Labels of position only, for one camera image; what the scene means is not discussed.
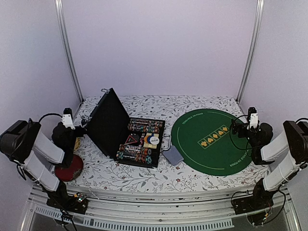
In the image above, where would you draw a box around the black poker chip case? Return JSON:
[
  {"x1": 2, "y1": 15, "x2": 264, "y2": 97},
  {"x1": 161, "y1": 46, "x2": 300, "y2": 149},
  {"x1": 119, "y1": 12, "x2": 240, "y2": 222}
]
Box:
[{"x1": 81, "y1": 88, "x2": 165, "y2": 168}]

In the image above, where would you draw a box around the blue small blind button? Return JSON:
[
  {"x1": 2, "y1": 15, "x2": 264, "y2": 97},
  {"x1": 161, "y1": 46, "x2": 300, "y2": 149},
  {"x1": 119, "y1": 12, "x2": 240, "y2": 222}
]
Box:
[{"x1": 144, "y1": 136, "x2": 151, "y2": 143}]

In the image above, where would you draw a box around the white dealer button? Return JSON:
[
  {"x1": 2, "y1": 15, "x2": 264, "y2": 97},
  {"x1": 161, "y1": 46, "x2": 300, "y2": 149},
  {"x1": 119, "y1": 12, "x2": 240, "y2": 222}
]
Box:
[{"x1": 149, "y1": 136, "x2": 160, "y2": 145}]

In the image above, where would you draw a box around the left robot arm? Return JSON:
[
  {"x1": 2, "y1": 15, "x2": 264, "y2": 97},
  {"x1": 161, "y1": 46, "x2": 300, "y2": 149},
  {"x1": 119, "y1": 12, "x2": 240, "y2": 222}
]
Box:
[{"x1": 0, "y1": 118, "x2": 77, "y2": 209}]

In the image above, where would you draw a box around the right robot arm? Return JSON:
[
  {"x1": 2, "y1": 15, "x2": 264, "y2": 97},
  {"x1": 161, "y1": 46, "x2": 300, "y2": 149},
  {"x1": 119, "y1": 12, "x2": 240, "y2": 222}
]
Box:
[{"x1": 231, "y1": 118, "x2": 308, "y2": 213}]

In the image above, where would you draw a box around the woven wicker basket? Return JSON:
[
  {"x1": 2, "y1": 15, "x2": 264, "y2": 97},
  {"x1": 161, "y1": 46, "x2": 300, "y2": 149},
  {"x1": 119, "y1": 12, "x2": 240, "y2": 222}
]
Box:
[{"x1": 74, "y1": 137, "x2": 81, "y2": 152}]

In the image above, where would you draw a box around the red embroidered round cushion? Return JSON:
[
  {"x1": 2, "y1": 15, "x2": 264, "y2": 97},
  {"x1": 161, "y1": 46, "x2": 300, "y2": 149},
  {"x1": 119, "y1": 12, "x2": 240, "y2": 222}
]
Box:
[{"x1": 54, "y1": 154, "x2": 84, "y2": 182}]

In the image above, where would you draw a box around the floral tablecloth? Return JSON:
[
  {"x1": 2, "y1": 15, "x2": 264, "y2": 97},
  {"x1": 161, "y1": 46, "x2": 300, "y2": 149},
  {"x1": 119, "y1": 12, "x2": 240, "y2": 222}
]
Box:
[{"x1": 49, "y1": 95, "x2": 270, "y2": 193}]

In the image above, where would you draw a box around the green poker felt mat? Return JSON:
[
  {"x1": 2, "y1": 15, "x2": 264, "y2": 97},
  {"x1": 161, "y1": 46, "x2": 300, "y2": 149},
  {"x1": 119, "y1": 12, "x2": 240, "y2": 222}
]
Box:
[{"x1": 171, "y1": 109, "x2": 252, "y2": 177}]

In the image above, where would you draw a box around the red triangle all-in marker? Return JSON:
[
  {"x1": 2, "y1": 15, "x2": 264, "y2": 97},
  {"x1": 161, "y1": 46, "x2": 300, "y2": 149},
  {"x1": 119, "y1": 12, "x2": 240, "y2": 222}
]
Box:
[{"x1": 124, "y1": 135, "x2": 139, "y2": 145}]

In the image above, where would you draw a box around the poker chip row far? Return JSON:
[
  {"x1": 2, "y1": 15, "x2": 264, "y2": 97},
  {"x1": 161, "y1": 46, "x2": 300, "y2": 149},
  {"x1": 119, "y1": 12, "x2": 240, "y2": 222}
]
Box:
[{"x1": 128, "y1": 118, "x2": 165, "y2": 133}]

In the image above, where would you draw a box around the poker chip row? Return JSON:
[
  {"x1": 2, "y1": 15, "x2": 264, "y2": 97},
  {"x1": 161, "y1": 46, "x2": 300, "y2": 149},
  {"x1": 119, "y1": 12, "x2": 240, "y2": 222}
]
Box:
[
  {"x1": 128, "y1": 118, "x2": 165, "y2": 133},
  {"x1": 116, "y1": 144, "x2": 159, "y2": 166}
]

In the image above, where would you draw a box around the poker chip row near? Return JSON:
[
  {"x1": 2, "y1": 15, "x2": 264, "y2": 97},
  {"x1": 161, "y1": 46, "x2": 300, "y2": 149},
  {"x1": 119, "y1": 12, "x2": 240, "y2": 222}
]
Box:
[{"x1": 116, "y1": 144, "x2": 159, "y2": 166}]

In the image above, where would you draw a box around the boxed playing cards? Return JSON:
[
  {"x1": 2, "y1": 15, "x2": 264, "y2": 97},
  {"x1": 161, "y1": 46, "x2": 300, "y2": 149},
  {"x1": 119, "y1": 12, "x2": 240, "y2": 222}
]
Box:
[{"x1": 141, "y1": 133, "x2": 161, "y2": 149}]

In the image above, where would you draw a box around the blue playing card deck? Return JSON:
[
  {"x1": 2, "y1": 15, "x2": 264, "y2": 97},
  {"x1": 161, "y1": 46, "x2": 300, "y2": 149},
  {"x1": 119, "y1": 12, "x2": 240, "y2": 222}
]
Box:
[{"x1": 163, "y1": 146, "x2": 184, "y2": 166}]

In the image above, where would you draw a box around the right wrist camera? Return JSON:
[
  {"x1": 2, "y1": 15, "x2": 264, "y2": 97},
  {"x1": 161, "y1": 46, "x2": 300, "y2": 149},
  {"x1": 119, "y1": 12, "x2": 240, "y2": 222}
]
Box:
[{"x1": 247, "y1": 107, "x2": 259, "y2": 129}]

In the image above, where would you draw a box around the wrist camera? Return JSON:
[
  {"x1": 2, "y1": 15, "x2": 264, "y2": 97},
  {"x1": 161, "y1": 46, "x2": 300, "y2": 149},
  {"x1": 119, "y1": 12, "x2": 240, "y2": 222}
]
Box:
[
  {"x1": 247, "y1": 107, "x2": 259, "y2": 129},
  {"x1": 62, "y1": 108, "x2": 75, "y2": 129}
]

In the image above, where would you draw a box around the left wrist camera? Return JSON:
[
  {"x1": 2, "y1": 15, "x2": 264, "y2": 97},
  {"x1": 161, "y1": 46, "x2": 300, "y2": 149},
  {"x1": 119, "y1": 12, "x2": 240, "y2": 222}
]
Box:
[{"x1": 62, "y1": 108, "x2": 75, "y2": 129}]

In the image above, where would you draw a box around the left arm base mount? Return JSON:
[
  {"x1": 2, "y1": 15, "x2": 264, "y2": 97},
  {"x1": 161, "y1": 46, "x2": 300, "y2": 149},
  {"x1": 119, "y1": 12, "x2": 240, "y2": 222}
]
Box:
[{"x1": 46, "y1": 192, "x2": 89, "y2": 215}]

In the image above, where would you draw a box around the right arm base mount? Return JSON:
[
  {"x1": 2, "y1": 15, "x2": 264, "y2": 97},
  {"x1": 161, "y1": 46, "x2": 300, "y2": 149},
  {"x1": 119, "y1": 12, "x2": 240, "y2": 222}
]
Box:
[{"x1": 231, "y1": 191, "x2": 274, "y2": 226}]

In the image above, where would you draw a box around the front aluminium rail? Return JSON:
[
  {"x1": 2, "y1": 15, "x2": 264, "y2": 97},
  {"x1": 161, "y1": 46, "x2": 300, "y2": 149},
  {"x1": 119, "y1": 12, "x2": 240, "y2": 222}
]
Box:
[{"x1": 20, "y1": 185, "x2": 301, "y2": 231}]

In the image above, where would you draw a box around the right aluminium frame post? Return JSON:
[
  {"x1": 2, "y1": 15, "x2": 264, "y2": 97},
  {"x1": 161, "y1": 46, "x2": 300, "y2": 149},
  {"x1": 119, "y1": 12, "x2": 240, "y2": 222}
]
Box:
[{"x1": 236, "y1": 0, "x2": 264, "y2": 104}]

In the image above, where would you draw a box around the aluminium frame post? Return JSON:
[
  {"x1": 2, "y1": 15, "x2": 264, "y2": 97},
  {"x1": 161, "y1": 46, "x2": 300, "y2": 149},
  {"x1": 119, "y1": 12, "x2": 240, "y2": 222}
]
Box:
[
  {"x1": 236, "y1": 0, "x2": 264, "y2": 104},
  {"x1": 54, "y1": 0, "x2": 84, "y2": 103}
]

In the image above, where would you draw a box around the left aluminium frame post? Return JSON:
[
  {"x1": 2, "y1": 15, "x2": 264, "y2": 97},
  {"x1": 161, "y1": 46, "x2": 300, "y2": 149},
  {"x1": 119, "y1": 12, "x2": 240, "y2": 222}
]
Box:
[{"x1": 54, "y1": 0, "x2": 84, "y2": 103}]

